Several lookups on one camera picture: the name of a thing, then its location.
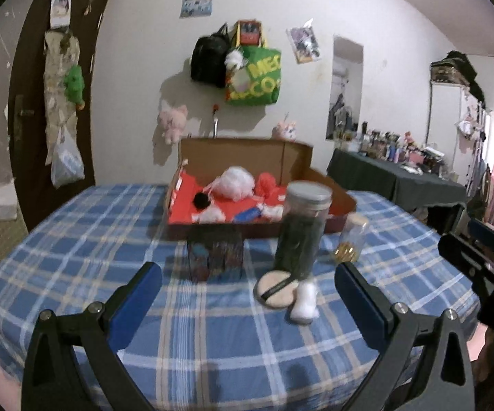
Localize cardboard box with red lining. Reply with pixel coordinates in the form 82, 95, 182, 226
163, 137, 356, 240

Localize row of bottles and figurines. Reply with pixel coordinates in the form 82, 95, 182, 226
350, 122, 451, 180

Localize photo sheet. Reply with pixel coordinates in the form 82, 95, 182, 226
50, 0, 74, 28

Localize blue wall poster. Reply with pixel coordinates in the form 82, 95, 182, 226
179, 0, 213, 18

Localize black hanging bag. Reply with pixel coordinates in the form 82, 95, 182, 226
190, 23, 232, 88

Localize black cube holder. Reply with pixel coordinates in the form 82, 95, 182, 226
187, 227, 244, 282

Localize dark brown door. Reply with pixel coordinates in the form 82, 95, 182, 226
6, 0, 117, 232

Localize patterned storage box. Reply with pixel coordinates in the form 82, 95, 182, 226
431, 59, 466, 86

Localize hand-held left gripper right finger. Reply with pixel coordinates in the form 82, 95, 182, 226
334, 261, 475, 411

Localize blue plaid blanket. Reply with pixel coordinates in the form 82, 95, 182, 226
0, 183, 481, 411

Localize beige powder puff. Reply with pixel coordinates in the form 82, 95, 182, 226
253, 270, 299, 310

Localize large glass jar green contents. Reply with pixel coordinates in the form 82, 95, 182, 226
275, 181, 332, 281

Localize beige hanging fabric organizer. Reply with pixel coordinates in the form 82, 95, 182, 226
42, 26, 83, 165

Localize small jar with gold beads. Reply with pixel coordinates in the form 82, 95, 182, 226
332, 213, 369, 263

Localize side table with dark cloth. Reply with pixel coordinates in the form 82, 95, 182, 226
326, 148, 468, 227

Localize wall photo poster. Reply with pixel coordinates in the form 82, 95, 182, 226
286, 19, 322, 65

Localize white mesh bath pouf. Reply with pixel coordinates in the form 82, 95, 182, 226
213, 167, 256, 200

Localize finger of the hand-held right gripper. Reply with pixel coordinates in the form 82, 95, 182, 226
467, 218, 494, 266
438, 232, 494, 283

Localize green plush toy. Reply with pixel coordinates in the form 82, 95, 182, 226
64, 65, 87, 110

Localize white fluff piece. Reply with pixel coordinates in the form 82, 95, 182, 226
191, 205, 226, 224

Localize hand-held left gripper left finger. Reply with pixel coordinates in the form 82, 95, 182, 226
21, 261, 163, 411

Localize black bag on rack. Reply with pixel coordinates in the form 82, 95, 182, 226
437, 50, 485, 99

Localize green tote bag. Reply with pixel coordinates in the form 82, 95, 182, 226
225, 45, 282, 107

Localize pale pink pig plush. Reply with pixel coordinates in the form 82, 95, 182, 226
157, 103, 188, 144

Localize pink bear plush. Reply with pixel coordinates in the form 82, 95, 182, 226
271, 117, 299, 143

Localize arched wall mirror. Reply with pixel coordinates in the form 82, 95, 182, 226
325, 36, 364, 140

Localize metal door handle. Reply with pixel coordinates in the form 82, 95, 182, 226
15, 96, 36, 129

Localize clear plastic bag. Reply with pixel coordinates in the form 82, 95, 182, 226
50, 126, 86, 189

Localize red black card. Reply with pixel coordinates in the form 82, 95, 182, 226
235, 20, 269, 48

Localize small red yarn ball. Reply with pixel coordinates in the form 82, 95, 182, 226
253, 172, 279, 198

